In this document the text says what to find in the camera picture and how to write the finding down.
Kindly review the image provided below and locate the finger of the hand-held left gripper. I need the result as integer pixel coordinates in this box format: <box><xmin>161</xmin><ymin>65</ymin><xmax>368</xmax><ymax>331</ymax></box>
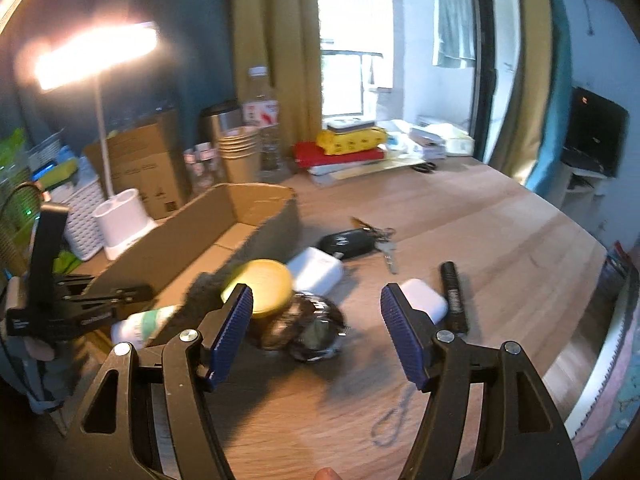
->
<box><xmin>57</xmin><ymin>275</ymin><xmax>96</xmax><ymax>292</ymax></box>
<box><xmin>82</xmin><ymin>285</ymin><xmax>153</xmax><ymax>308</ymax></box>

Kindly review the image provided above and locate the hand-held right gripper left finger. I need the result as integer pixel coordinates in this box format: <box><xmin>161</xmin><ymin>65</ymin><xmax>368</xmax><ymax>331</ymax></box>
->
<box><xmin>60</xmin><ymin>284</ymin><xmax>254</xmax><ymax>480</ymax></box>

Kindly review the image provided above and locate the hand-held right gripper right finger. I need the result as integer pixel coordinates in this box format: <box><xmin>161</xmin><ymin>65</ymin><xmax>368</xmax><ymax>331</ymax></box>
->
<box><xmin>380</xmin><ymin>282</ymin><xmax>583</xmax><ymax>480</ymax></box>

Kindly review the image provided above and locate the white earbuds case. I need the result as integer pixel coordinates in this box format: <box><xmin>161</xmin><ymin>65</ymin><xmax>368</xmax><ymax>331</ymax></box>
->
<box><xmin>400</xmin><ymin>278</ymin><xmax>448</xmax><ymax>322</ymax></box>

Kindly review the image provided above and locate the black marker pen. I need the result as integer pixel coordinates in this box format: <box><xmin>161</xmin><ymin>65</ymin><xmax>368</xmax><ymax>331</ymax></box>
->
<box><xmin>439</xmin><ymin>261</ymin><xmax>469</xmax><ymax>336</ymax></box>

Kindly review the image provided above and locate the silver key bunch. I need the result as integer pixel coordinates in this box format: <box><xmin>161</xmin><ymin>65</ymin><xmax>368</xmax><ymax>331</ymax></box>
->
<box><xmin>350</xmin><ymin>216</ymin><xmax>401</xmax><ymax>275</ymax></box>

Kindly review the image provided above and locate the white 33W charger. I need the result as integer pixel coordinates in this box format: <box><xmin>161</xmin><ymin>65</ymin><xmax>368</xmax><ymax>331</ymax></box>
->
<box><xmin>286</xmin><ymin>246</ymin><xmax>346</xmax><ymax>295</ymax></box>

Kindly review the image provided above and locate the black car key fob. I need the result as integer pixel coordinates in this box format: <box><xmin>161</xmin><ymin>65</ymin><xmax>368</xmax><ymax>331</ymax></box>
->
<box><xmin>317</xmin><ymin>229</ymin><xmax>375</xmax><ymax>260</ymax></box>

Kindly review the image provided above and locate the cardboard box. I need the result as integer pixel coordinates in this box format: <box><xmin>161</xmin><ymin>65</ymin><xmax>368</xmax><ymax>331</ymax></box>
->
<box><xmin>82</xmin><ymin>182</ymin><xmax>303</xmax><ymax>356</ymax></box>

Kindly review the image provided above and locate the person's left hand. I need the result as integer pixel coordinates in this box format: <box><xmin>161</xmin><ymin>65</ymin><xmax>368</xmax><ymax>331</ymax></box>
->
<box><xmin>25</xmin><ymin>336</ymin><xmax>57</xmax><ymax>362</ymax></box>

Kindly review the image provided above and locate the white green label medicine bottle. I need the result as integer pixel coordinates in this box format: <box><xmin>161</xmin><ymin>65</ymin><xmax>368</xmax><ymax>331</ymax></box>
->
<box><xmin>110</xmin><ymin>305</ymin><xmax>181</xmax><ymax>350</ymax></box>

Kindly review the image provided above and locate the white plastic basket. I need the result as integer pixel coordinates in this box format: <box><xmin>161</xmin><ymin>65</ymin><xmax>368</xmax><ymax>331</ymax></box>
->
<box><xmin>47</xmin><ymin>170</ymin><xmax>108</xmax><ymax>261</ymax></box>

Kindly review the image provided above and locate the white desk lamp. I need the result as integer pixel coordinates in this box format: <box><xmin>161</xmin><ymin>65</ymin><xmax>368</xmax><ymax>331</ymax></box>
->
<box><xmin>32</xmin><ymin>22</ymin><xmax>161</xmax><ymax>260</ymax></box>

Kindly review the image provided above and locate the blue yellow sponge pack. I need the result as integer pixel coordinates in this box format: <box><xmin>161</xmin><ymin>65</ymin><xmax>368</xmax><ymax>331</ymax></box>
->
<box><xmin>30</xmin><ymin>157</ymin><xmax>81</xmax><ymax>192</ymax></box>

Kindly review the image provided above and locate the green snack bag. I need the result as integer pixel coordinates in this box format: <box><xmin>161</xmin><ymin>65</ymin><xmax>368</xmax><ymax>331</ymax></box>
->
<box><xmin>0</xmin><ymin>127</ymin><xmax>30</xmax><ymax>173</ymax></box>

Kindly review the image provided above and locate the brown printed carton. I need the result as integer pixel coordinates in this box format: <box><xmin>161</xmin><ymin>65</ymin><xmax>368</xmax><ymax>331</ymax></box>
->
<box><xmin>82</xmin><ymin>110</ymin><xmax>193</xmax><ymax>221</ymax></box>

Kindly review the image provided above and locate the stack of brown paper cups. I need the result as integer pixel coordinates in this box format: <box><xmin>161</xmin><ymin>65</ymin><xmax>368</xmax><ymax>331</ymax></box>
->
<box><xmin>218</xmin><ymin>127</ymin><xmax>263</xmax><ymax>183</ymax></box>

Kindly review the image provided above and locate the stack of white papers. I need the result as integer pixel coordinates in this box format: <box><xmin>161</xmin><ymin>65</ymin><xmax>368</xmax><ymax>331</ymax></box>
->
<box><xmin>307</xmin><ymin>156</ymin><xmax>416</xmax><ymax>182</ymax></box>

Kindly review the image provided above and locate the clear plastic pack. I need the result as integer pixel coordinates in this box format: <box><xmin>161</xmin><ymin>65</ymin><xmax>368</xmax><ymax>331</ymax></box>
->
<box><xmin>385</xmin><ymin>130</ymin><xmax>416</xmax><ymax>155</ymax></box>

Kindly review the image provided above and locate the white blue printed box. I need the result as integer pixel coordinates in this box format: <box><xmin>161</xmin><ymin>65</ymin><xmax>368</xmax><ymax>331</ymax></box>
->
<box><xmin>409</xmin><ymin>125</ymin><xmax>447</xmax><ymax>158</ymax></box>

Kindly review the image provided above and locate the yellow wet wipes packet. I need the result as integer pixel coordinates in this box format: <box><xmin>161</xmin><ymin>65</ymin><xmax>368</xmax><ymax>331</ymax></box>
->
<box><xmin>316</xmin><ymin>127</ymin><xmax>389</xmax><ymax>156</ymax></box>

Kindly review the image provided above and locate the steel thermos flask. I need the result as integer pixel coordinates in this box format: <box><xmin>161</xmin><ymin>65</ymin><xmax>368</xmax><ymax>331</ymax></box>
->
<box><xmin>201</xmin><ymin>101</ymin><xmax>246</xmax><ymax>161</ymax></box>

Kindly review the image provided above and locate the white grey flat device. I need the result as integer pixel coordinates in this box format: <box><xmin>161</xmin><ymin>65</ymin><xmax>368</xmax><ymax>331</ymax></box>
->
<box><xmin>326</xmin><ymin>116</ymin><xmax>375</xmax><ymax>135</ymax></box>

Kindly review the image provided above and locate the white computer desk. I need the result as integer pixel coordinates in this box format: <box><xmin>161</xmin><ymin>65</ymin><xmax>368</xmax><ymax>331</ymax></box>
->
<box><xmin>559</xmin><ymin>160</ymin><xmax>612</xmax><ymax>233</ymax></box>

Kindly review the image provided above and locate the clear plastic water bottle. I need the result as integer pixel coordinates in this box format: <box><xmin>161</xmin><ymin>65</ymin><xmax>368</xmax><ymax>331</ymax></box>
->
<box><xmin>242</xmin><ymin>66</ymin><xmax>282</xmax><ymax>171</ymax></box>

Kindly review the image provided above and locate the black computer monitor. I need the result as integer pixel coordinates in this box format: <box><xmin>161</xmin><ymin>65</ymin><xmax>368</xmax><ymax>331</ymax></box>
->
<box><xmin>567</xmin><ymin>86</ymin><xmax>630</xmax><ymax>178</ymax></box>

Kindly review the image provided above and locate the yellow curtain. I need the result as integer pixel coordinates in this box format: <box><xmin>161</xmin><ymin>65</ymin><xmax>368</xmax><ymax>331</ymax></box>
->
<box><xmin>492</xmin><ymin>0</ymin><xmax>556</xmax><ymax>186</ymax></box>
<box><xmin>232</xmin><ymin>0</ymin><xmax>323</xmax><ymax>136</ymax></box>

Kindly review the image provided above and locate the hanging pale green garment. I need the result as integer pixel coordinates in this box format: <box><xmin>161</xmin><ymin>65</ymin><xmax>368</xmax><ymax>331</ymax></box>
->
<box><xmin>434</xmin><ymin>0</ymin><xmax>476</xmax><ymax>68</ymax></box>

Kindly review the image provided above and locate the wire mesh racket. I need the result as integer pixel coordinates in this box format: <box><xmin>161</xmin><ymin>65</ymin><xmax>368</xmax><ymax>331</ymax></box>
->
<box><xmin>0</xmin><ymin>182</ymin><xmax>45</xmax><ymax>277</ymax></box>

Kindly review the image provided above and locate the thin grey cord loop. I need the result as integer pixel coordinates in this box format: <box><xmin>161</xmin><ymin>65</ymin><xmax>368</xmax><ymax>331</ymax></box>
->
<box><xmin>370</xmin><ymin>385</ymin><xmax>416</xmax><ymax>446</ymax></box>

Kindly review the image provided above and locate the black sliding door frame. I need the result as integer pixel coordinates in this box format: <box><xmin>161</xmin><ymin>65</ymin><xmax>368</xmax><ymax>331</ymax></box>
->
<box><xmin>467</xmin><ymin>0</ymin><xmax>498</xmax><ymax>161</ymax></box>

